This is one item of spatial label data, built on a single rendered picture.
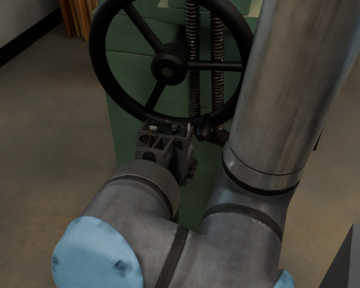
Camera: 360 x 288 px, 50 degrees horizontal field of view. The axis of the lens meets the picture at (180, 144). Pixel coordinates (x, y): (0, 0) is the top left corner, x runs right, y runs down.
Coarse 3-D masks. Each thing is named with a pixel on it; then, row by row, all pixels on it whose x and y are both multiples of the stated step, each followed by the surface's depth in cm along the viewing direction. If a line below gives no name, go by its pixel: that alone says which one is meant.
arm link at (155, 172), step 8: (136, 160) 46; (144, 160) 46; (120, 168) 46; (128, 168) 44; (136, 168) 44; (144, 168) 44; (152, 168) 44; (160, 168) 45; (112, 176) 44; (144, 176) 42; (152, 176) 43; (160, 176) 44; (168, 176) 45; (160, 184) 43; (168, 184) 44; (176, 184) 46; (168, 192) 43; (176, 192) 45; (176, 200) 45; (176, 208) 45
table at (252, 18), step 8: (256, 0) 68; (160, 8) 66; (168, 8) 66; (176, 8) 66; (256, 8) 66; (160, 16) 67; (168, 16) 67; (176, 16) 67; (184, 16) 66; (200, 16) 66; (208, 16) 65; (248, 16) 64; (256, 16) 64; (176, 24) 68; (184, 24) 67; (200, 24) 67; (208, 24) 66; (248, 24) 65; (256, 24) 64
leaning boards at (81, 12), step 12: (60, 0) 218; (72, 0) 222; (84, 0) 219; (96, 0) 216; (72, 12) 226; (84, 12) 222; (72, 24) 232; (84, 24) 224; (72, 36) 235; (84, 36) 230
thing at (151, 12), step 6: (102, 0) 78; (138, 0) 77; (144, 0) 76; (150, 0) 76; (156, 0) 76; (138, 6) 78; (144, 6) 77; (150, 6) 77; (156, 6) 77; (120, 12) 79; (138, 12) 78; (144, 12) 78; (150, 12) 78; (156, 12) 77
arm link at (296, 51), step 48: (288, 0) 27; (336, 0) 25; (288, 48) 29; (336, 48) 28; (240, 96) 36; (288, 96) 31; (336, 96) 32; (240, 144) 38; (288, 144) 35; (240, 192) 41; (288, 192) 40
